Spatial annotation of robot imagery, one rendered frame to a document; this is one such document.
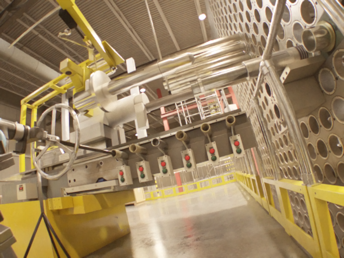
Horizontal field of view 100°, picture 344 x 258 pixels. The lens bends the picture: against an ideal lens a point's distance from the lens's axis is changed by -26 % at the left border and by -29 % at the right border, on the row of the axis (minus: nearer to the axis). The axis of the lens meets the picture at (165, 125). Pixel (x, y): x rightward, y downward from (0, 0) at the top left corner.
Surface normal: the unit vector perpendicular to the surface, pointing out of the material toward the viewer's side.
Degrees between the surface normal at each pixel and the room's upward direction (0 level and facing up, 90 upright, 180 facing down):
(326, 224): 90
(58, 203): 90
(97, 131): 90
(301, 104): 90
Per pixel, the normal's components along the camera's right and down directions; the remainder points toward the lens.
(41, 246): -0.31, -0.23
